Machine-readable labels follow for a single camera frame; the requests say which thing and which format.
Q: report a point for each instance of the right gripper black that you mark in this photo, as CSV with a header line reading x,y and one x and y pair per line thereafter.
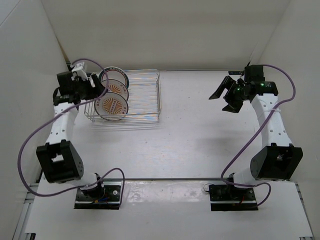
x,y
229,84

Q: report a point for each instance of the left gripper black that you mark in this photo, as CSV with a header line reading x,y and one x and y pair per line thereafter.
x,y
94,91

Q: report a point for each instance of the orange sunburst plate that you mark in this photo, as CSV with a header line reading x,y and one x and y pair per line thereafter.
x,y
116,89
111,107

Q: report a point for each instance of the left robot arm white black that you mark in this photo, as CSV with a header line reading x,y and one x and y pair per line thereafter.
x,y
58,158

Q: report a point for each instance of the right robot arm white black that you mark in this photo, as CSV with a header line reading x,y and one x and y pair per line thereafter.
x,y
278,158

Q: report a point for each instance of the green rimmed back plate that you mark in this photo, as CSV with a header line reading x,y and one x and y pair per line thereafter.
x,y
114,73

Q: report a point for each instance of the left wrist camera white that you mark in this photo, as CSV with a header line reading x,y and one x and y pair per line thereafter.
x,y
79,69

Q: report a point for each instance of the wire dish rack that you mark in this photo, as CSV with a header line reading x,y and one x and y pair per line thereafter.
x,y
144,102

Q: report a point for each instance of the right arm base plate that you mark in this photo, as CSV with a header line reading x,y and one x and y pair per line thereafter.
x,y
226,198

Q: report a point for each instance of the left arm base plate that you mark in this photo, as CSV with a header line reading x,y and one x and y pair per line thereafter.
x,y
106,196

